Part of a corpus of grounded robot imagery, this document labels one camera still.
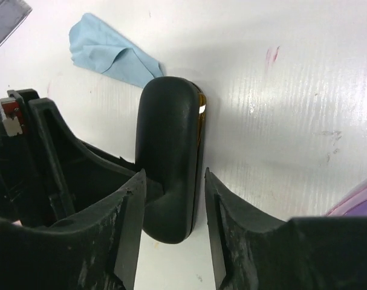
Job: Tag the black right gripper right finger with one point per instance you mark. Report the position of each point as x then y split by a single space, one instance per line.
253 250

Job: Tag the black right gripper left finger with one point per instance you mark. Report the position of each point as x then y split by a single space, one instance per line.
96 248

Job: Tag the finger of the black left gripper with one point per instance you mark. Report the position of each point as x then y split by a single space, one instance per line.
77 182

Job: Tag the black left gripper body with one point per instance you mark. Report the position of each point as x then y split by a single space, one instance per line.
24 176

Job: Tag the orange sunglasses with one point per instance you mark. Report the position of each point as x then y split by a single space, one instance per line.
201 114

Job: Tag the purple sunglasses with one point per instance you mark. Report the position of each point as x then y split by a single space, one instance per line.
353 204

